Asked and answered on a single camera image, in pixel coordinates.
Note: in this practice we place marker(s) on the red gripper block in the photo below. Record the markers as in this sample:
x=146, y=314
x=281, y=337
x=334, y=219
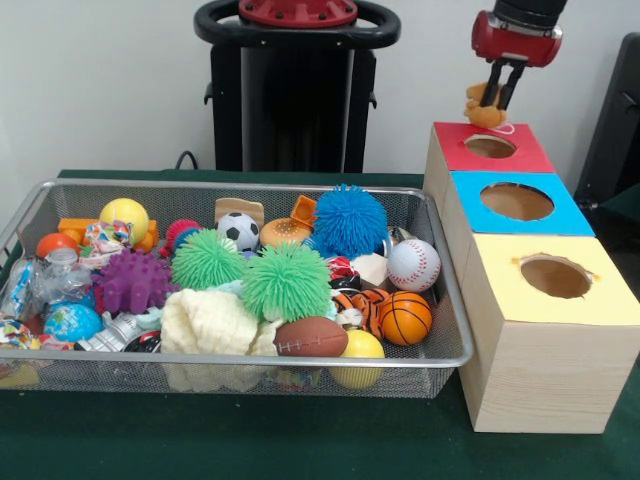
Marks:
x=515, y=45

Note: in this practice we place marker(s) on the small plush monkey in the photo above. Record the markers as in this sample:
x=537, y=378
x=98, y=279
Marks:
x=482, y=115

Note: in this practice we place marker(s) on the green spiky rubber ball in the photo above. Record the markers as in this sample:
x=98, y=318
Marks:
x=285, y=280
x=210, y=260

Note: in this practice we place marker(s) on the wooden three-hole box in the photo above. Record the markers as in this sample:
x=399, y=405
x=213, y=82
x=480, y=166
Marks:
x=540, y=370

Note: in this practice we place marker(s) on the silver mesh bin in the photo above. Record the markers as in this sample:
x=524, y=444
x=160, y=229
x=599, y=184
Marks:
x=400, y=375

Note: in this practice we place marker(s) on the black upright panel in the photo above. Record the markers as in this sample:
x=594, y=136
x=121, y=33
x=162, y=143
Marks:
x=615, y=115

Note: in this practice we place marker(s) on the green cloth side table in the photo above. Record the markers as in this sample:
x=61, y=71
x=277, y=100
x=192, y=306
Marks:
x=627, y=197

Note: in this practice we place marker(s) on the white baseball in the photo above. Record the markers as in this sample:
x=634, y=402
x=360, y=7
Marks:
x=412, y=264

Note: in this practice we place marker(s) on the blue spiky rubber ball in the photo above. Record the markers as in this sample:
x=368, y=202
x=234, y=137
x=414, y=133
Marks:
x=350, y=220

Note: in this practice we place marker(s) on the orange basketball toy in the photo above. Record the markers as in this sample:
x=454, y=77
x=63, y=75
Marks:
x=405, y=317

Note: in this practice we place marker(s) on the yellow smooth ball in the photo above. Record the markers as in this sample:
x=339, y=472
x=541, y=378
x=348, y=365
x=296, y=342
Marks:
x=362, y=347

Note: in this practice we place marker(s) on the black and white soccer ball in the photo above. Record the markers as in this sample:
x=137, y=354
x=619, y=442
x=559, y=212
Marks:
x=239, y=231

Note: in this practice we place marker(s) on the brown football toy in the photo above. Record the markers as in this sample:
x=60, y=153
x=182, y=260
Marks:
x=310, y=337

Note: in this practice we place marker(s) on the cream knitted cloth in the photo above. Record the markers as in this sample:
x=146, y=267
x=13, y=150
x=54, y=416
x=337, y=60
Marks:
x=205, y=322

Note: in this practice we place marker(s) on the purple knobbly ball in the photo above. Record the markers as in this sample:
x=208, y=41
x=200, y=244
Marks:
x=132, y=282

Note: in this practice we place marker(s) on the dark green tablecloth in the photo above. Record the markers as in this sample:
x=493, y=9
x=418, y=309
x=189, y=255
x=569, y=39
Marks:
x=250, y=440

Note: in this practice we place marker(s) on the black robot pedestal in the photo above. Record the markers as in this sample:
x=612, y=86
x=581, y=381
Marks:
x=230, y=100

